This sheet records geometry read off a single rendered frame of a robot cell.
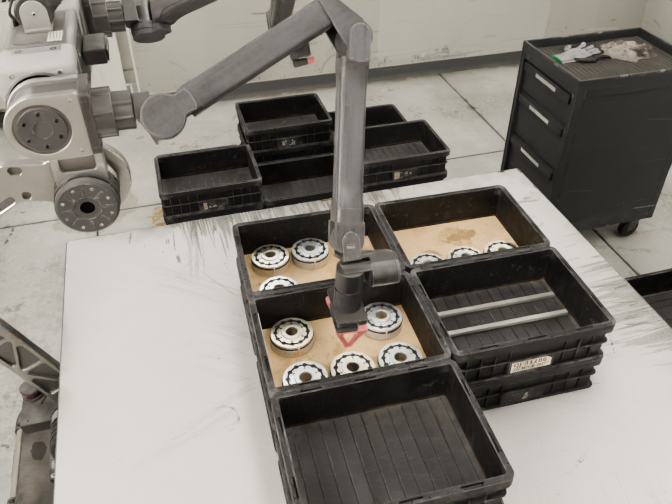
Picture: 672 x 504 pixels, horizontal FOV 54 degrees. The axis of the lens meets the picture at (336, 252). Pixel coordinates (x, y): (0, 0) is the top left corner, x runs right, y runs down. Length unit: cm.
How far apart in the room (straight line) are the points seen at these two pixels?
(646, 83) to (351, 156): 194
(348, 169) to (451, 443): 60
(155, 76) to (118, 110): 332
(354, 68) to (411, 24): 354
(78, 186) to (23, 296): 173
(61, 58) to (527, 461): 126
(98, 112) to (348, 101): 45
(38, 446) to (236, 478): 93
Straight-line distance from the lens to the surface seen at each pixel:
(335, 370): 149
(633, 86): 299
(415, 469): 139
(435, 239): 192
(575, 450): 165
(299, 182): 298
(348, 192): 127
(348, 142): 127
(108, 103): 122
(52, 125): 123
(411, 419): 146
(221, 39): 449
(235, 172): 287
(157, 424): 166
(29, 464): 229
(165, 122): 120
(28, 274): 336
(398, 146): 304
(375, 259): 130
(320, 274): 177
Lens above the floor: 199
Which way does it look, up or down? 39 degrees down
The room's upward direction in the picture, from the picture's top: straight up
